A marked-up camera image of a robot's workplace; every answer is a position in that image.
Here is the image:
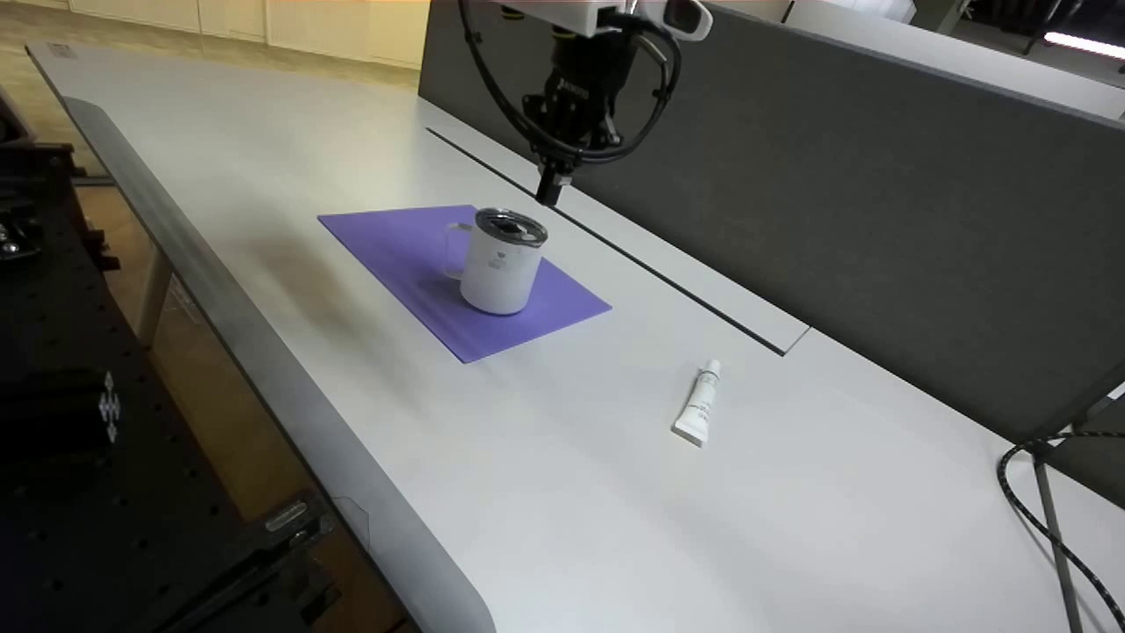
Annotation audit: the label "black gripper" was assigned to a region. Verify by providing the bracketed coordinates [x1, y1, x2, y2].
[521, 32, 644, 211]

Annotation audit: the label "clear black mug lid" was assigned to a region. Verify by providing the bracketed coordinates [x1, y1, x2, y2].
[473, 208, 551, 250]

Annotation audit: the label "purple rectangular mat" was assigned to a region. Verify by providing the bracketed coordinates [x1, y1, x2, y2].
[318, 205, 617, 366]

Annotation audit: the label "white squeeze tube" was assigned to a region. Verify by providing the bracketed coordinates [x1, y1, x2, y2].
[668, 360, 728, 449]

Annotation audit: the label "beige wooden cabinets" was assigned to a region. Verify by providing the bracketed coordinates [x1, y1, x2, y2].
[68, 0, 433, 75]

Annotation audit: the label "dark grey desk partition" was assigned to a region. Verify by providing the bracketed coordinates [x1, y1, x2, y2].
[415, 0, 1125, 510]

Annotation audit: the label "grey metal desk leg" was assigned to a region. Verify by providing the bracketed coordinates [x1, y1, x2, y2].
[133, 253, 177, 351]

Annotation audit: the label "white bolt on breadboard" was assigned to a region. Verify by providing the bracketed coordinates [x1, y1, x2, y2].
[97, 370, 127, 447]

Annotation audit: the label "black perforated breadboard table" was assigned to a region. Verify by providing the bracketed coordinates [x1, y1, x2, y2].
[0, 84, 346, 633]

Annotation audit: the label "white mug with handle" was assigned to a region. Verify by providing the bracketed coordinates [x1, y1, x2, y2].
[440, 208, 551, 317]

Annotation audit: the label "grey desk cable flap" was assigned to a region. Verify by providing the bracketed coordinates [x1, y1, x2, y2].
[424, 99, 814, 360]

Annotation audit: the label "black floor cable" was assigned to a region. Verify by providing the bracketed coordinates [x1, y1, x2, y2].
[997, 439, 1125, 633]

